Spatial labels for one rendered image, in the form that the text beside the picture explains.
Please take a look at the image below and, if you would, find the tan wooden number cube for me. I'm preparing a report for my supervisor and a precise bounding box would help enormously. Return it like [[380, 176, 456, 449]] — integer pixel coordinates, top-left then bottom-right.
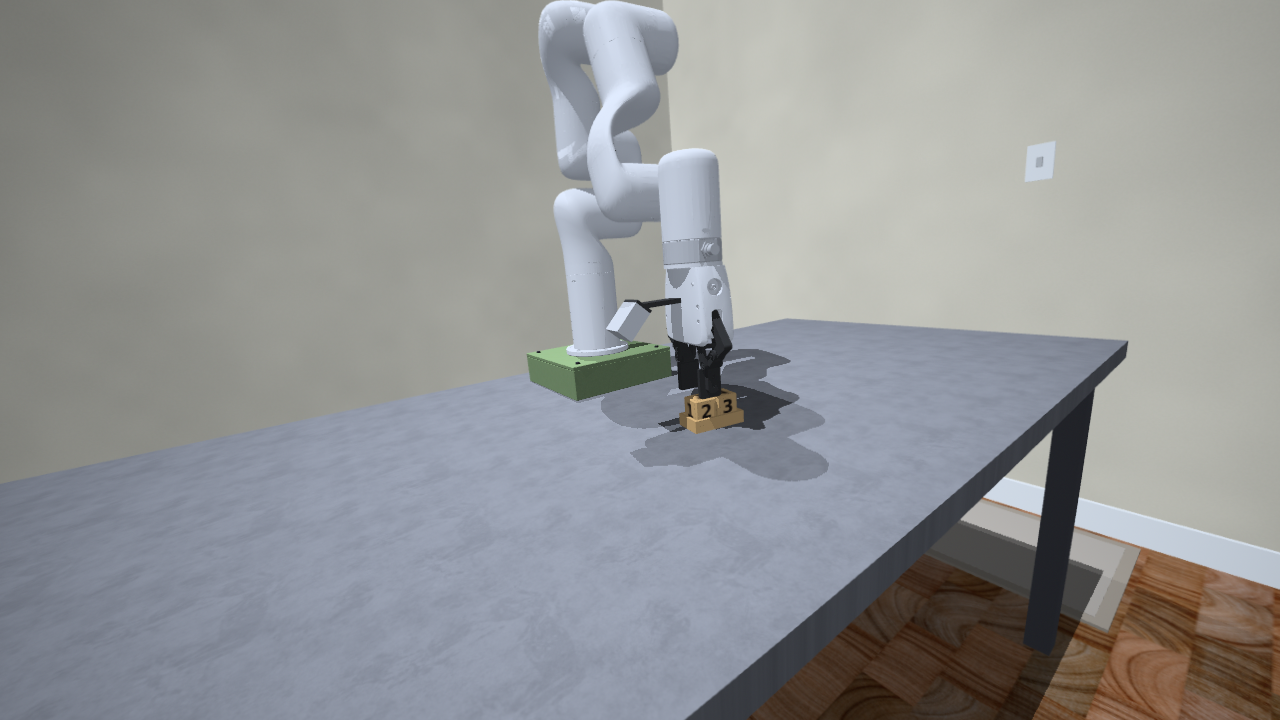
[[684, 395, 716, 421], [714, 388, 737, 416]]

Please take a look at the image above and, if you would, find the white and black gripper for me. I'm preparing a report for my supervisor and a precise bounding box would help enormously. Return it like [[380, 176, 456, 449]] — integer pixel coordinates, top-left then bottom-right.
[[664, 261, 733, 398]]

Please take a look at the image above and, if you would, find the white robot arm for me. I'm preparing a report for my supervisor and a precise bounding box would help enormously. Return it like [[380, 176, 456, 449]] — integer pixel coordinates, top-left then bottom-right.
[[539, 0, 722, 357]]

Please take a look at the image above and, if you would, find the tan wooden tray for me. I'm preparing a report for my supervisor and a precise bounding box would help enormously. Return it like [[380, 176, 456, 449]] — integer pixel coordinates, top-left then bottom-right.
[[678, 407, 744, 434]]

